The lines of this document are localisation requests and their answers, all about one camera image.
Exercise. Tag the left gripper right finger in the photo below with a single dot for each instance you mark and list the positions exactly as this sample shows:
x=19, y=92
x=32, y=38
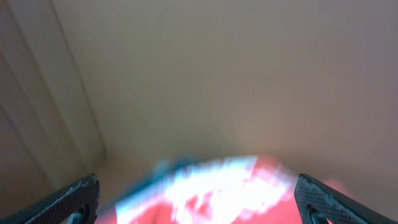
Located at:
x=320, y=204

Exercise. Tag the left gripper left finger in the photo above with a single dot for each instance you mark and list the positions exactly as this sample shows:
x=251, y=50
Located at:
x=75, y=203

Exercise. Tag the red soccer t-shirt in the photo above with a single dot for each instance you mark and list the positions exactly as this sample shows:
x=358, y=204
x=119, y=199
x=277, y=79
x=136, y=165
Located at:
x=244, y=189

